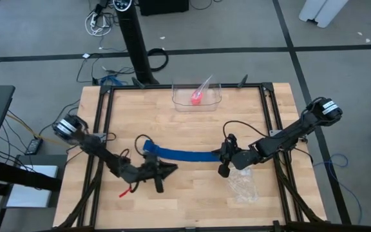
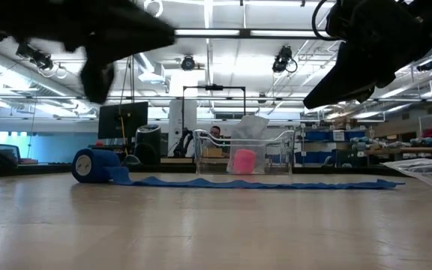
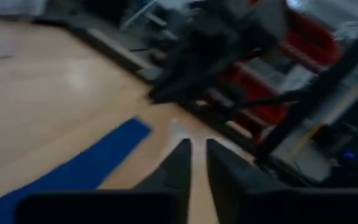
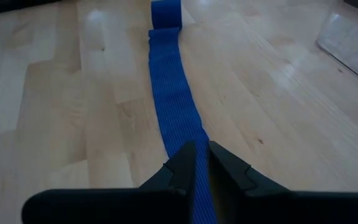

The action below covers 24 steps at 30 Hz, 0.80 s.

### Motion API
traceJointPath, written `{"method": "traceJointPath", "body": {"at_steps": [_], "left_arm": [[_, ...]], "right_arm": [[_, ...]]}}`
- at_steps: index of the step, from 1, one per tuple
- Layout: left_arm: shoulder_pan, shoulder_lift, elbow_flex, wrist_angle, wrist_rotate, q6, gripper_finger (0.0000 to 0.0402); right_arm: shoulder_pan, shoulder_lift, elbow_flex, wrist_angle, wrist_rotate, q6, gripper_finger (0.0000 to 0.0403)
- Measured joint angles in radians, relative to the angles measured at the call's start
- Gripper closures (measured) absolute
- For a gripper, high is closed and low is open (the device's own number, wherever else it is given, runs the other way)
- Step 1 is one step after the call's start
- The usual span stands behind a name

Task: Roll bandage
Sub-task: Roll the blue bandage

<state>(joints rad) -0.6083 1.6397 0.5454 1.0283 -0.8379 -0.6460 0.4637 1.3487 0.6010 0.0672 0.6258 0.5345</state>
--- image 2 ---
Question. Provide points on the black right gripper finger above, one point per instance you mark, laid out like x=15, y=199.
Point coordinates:
x=354, y=88
x=345, y=63

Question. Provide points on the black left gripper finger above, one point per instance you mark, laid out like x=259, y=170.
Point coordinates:
x=144, y=45
x=144, y=22

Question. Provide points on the clear plastic zip bag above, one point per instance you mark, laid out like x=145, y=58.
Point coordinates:
x=429, y=170
x=251, y=127

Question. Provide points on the blue elastic bandage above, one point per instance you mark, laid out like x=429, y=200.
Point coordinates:
x=99, y=165

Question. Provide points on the black background robot arm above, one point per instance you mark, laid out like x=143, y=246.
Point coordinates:
x=180, y=148

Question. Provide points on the pink bandage roll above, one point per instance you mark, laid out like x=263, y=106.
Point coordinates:
x=244, y=162

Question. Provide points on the blue storage bin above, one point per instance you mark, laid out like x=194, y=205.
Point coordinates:
x=313, y=157
x=315, y=135
x=356, y=135

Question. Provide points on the black computer monitor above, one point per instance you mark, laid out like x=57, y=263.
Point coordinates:
x=122, y=120

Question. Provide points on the wooden workbench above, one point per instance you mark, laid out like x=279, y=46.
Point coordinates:
x=426, y=150

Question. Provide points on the overhead light bar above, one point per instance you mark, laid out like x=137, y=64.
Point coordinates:
x=244, y=33

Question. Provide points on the person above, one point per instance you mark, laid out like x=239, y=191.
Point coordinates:
x=215, y=131

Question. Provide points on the clear plastic tray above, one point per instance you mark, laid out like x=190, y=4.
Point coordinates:
x=216, y=165

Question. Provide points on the black ceiling camera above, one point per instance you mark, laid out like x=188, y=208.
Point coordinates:
x=281, y=60
x=36, y=56
x=188, y=63
x=425, y=66

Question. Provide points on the black gantry frame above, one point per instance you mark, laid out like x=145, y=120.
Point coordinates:
x=214, y=87

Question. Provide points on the black aluminium table frame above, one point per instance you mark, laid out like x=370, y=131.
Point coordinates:
x=32, y=170

